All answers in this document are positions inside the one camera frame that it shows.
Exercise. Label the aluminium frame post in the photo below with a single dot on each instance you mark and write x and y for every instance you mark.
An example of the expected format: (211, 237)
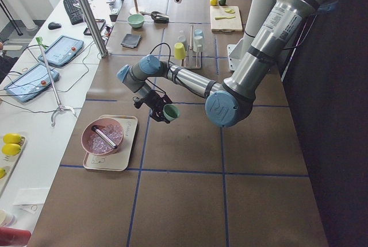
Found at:
(92, 25)

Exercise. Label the grey folded cloth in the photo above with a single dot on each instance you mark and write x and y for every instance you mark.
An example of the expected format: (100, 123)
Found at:
(131, 40)

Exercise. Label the teach pendant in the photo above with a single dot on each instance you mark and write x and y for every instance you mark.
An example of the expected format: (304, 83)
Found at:
(30, 84)
(63, 50)

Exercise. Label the lemon slice front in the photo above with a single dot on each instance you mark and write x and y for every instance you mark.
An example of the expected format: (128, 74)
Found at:
(229, 10)

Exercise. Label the metal stand with clamp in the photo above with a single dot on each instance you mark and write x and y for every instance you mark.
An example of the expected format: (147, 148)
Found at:
(60, 107)

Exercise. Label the pink bowl with ice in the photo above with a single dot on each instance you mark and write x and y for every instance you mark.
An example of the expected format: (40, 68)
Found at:
(94, 144)

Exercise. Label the green avocado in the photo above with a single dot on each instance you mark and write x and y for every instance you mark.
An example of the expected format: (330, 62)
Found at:
(222, 2)

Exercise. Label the red bottle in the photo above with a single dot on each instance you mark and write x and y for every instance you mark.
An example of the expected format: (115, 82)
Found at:
(14, 237)

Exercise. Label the yellow lemon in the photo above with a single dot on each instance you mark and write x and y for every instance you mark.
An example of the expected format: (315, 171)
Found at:
(213, 2)

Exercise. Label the bamboo cutting board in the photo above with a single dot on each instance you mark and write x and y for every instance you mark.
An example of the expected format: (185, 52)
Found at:
(233, 25)

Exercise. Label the mint green cup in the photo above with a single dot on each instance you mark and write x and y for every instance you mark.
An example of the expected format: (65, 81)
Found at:
(171, 112)

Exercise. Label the black keyboard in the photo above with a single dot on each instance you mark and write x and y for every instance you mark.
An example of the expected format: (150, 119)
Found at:
(73, 11)

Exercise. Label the beige tray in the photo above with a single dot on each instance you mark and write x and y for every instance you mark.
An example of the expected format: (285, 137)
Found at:
(117, 161)

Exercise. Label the yellow plastic knife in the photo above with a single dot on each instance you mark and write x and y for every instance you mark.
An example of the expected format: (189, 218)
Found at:
(224, 17)

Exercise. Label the teach pendant far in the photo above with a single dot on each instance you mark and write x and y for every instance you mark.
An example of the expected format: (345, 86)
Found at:
(63, 50)

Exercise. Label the white cup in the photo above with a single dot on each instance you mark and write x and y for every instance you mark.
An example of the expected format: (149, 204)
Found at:
(198, 45)

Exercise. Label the steel black-tipped tool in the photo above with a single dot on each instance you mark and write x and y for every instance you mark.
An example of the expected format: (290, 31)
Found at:
(109, 141)

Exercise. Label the yellow fruit on tray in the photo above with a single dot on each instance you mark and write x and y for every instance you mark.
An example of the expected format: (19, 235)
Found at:
(13, 138)

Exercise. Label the yellow cup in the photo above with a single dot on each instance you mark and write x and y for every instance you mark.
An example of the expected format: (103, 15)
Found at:
(179, 51)

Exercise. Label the teach pendant near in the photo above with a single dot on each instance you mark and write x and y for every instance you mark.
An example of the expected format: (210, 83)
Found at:
(30, 84)

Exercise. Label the light blue cup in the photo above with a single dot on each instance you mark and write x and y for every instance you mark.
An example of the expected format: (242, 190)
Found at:
(198, 32)

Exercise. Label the steel scoop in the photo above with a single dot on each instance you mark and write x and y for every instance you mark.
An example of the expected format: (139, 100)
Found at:
(157, 17)

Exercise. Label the white wire cup rack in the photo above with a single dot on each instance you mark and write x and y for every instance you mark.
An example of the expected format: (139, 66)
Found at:
(193, 60)

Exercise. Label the black computer mouse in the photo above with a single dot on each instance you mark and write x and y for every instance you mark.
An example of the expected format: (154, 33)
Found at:
(54, 25)

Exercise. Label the green bowl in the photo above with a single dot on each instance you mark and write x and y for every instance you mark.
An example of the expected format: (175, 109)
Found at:
(136, 20)

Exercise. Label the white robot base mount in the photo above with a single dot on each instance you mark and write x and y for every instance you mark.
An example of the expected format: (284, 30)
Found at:
(238, 54)

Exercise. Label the grey cup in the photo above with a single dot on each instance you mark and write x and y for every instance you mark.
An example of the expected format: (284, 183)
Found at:
(182, 38)

